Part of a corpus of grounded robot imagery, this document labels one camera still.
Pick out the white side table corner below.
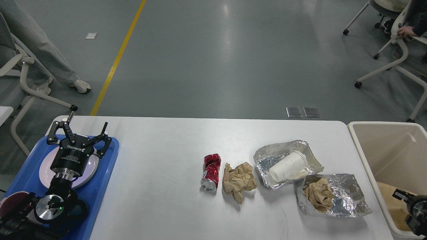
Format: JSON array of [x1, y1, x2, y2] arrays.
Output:
[[0, 105, 14, 126]]

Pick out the person in grey trousers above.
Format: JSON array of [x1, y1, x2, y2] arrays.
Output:
[[0, 0, 91, 95]]

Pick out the crushed red soda can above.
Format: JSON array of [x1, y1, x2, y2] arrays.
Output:
[[200, 153, 221, 192]]

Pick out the metal floor socket plates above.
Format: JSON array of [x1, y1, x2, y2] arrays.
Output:
[[286, 107, 320, 118]]

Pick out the beige plastic bin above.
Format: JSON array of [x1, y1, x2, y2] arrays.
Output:
[[348, 121, 427, 240]]

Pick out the green plate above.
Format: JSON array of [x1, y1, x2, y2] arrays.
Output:
[[72, 169, 97, 189]]

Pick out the person in black seated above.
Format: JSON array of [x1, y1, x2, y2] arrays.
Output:
[[397, 0, 427, 38]]

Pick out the white chair right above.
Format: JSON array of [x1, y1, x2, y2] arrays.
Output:
[[343, 0, 409, 60]]

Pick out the white paper cup lying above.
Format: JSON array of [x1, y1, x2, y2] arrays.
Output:
[[269, 150, 309, 182]]

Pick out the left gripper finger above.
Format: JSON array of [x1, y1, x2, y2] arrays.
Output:
[[46, 111, 76, 145], [83, 122, 112, 158]]

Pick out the brown paper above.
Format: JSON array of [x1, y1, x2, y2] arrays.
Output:
[[222, 162, 257, 205], [303, 178, 335, 213]]

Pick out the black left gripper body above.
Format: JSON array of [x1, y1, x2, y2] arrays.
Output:
[[50, 134, 98, 178]]

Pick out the dark blue mug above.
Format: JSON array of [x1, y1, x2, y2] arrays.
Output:
[[62, 200, 88, 230]]

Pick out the grey office chair left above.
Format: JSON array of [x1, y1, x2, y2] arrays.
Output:
[[1, 15, 78, 156]]

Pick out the pink mug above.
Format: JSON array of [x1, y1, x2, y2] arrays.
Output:
[[0, 191, 36, 223]]

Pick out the white chair base far right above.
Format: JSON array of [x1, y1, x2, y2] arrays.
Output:
[[354, 7, 427, 123]]

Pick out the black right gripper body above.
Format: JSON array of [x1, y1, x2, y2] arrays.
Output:
[[404, 195, 427, 236]]

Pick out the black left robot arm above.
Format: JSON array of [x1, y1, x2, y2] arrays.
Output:
[[1, 118, 119, 240]]

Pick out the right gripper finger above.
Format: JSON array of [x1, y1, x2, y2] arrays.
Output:
[[392, 189, 415, 204]]

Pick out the brown paper bag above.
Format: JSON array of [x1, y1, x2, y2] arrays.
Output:
[[377, 182, 412, 231]]

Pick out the pink plate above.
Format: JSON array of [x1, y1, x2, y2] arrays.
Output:
[[39, 146, 99, 188]]

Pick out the aluminium foil sheet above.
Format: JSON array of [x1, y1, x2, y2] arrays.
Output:
[[293, 174, 372, 218], [254, 140, 324, 190]]

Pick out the blue plastic tray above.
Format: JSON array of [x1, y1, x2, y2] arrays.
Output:
[[4, 136, 119, 240]]

